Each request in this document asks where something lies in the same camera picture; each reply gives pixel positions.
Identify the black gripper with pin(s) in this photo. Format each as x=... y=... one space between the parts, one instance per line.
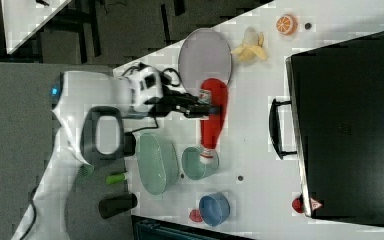
x=184 y=103

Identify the red ketchup bottle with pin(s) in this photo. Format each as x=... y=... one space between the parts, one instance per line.
x=215 y=92

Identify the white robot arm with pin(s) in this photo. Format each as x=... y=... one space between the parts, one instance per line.
x=79 y=100

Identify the green oval strainer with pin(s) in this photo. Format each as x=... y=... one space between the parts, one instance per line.
x=157 y=163

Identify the grey round plate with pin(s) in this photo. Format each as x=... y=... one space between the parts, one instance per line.
x=204 y=54

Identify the green mug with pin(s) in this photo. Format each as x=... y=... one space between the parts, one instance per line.
x=199 y=162

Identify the black utensil cup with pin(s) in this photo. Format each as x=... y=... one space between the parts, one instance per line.
x=129 y=145

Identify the peeled toy banana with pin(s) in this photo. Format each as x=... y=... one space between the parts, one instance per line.
x=251 y=46

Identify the blue bowl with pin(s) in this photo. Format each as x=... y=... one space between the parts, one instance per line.
x=214 y=209

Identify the green slotted spatula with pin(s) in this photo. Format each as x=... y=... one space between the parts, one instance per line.
x=84 y=172

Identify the toy orange half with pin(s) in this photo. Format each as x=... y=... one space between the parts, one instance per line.
x=287 y=24

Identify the black cylinder cup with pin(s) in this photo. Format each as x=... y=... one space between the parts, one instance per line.
x=111 y=207

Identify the red toy strawberry near oven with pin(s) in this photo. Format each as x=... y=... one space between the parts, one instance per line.
x=297 y=205

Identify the black toaster oven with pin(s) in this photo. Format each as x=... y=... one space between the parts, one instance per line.
x=336 y=95

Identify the green handled utensil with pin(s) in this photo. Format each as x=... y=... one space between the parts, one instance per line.
x=116 y=178

